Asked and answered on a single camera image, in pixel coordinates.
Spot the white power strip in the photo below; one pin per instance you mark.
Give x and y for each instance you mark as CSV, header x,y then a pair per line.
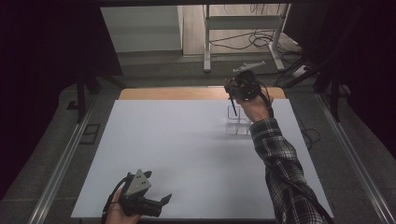
x,y
300,71

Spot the wooden table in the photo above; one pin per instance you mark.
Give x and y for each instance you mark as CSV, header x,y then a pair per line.
x,y
174,93

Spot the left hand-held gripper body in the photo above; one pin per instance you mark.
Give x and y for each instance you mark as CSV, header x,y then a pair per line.
x,y
138,183

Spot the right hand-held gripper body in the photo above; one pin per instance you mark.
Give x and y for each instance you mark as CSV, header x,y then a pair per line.
x,y
244,87

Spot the black pen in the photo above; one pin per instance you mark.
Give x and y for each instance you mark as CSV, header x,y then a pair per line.
x,y
233,107

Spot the white table sheet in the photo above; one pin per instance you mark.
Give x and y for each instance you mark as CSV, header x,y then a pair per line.
x,y
174,149

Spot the black floor socket plate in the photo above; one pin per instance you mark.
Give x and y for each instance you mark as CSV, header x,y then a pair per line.
x,y
89,133

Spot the person's left hand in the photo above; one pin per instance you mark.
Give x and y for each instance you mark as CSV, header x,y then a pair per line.
x,y
116,214

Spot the dark curtain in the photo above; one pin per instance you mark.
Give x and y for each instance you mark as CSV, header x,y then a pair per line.
x,y
40,62
361,46

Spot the white desk frame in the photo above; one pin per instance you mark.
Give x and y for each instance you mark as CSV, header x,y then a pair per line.
x,y
241,22

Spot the black stand legs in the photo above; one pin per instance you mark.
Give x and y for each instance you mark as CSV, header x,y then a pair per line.
x,y
81,96

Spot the person's right hand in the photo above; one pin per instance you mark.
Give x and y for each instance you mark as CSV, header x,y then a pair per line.
x,y
257,109

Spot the aluminium rail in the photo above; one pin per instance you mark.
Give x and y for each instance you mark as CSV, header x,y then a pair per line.
x,y
59,168
355,155

